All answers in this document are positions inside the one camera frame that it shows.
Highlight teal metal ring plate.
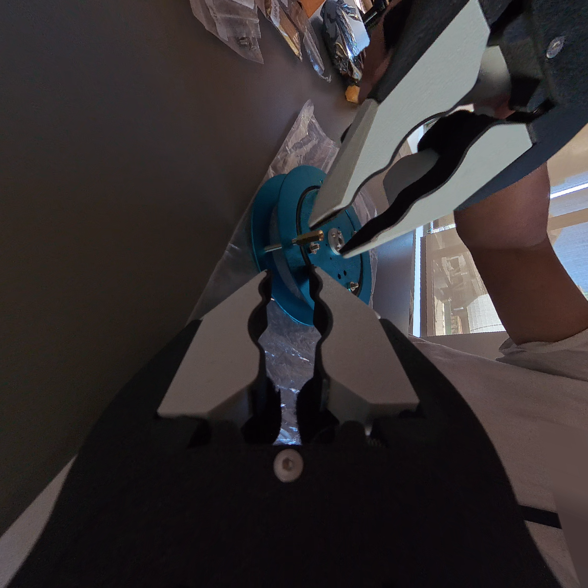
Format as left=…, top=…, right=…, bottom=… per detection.
left=276, top=166, right=374, bottom=328
left=250, top=177, right=288, bottom=285

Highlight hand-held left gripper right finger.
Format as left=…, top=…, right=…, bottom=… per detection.
left=297, top=267, right=420, bottom=441

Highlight large glass window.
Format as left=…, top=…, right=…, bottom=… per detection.
left=413, top=216, right=508, bottom=338

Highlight person's right hand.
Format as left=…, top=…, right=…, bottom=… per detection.
left=362, top=17, right=397, bottom=89

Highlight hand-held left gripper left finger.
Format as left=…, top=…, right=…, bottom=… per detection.
left=157, top=270, right=282, bottom=443

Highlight assembly guide sheet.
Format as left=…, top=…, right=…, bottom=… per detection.
left=0, top=457, right=79, bottom=588

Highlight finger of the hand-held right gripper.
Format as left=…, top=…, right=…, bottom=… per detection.
left=339, top=111, right=534, bottom=259
left=308, top=0, right=511, bottom=229

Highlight black lanyard strap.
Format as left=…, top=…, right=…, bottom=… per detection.
left=524, top=505, right=563, bottom=530

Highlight beige roller blind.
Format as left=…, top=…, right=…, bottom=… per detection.
left=547, top=133, right=588, bottom=295

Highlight pile of small hardware bags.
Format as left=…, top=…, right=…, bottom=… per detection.
left=190, top=0, right=331, bottom=83

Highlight clear plastic bag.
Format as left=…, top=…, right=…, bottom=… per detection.
left=184, top=99, right=382, bottom=446

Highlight grey desk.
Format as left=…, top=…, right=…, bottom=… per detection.
left=0, top=0, right=414, bottom=538

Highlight bubble wrapped black part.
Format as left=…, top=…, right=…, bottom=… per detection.
left=320, top=0, right=370, bottom=85

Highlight blue turntable bearing assembly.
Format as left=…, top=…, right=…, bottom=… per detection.
left=299, top=186, right=368, bottom=304

